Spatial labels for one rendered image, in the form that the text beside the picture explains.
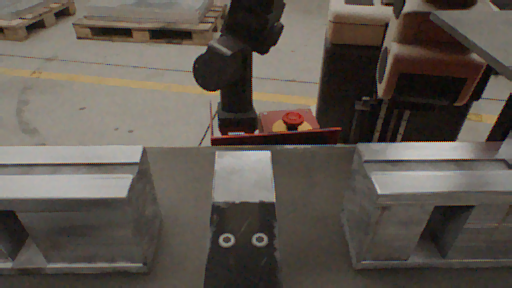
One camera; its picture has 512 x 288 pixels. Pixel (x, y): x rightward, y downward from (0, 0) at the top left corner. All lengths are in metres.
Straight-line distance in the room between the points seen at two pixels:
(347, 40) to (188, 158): 0.91
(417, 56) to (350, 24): 0.33
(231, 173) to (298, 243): 0.15
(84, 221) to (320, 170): 0.25
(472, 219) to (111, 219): 0.27
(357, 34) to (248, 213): 1.09
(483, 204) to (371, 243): 0.08
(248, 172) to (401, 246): 0.16
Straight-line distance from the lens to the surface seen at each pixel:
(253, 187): 0.20
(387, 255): 0.32
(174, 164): 0.42
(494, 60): 0.44
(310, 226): 0.35
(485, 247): 0.35
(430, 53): 0.98
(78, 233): 0.30
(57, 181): 0.29
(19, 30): 3.72
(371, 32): 1.24
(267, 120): 0.66
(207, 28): 3.04
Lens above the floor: 1.15
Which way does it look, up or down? 38 degrees down
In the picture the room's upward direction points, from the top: straight up
